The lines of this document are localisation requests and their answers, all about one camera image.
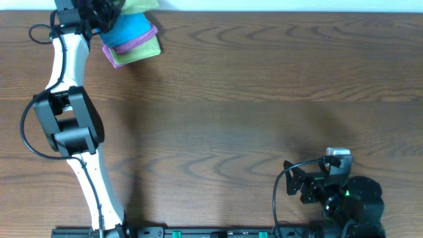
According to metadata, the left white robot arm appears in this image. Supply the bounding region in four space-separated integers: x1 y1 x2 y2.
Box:
22 0 136 237

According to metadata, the folded green cloth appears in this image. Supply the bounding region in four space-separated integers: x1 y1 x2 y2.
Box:
110 36 161 65

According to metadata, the folded pink cloth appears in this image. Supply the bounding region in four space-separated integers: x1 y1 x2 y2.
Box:
101 23 158 69

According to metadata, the light green microfiber cloth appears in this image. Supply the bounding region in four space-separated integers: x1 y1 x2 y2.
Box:
121 0 159 15

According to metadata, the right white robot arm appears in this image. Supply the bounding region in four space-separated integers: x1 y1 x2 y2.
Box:
279 155 386 237

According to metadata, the folded blue cloth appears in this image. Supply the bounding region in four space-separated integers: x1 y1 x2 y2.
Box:
100 13 151 48

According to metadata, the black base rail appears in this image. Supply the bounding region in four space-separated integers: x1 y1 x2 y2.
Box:
51 225 313 238

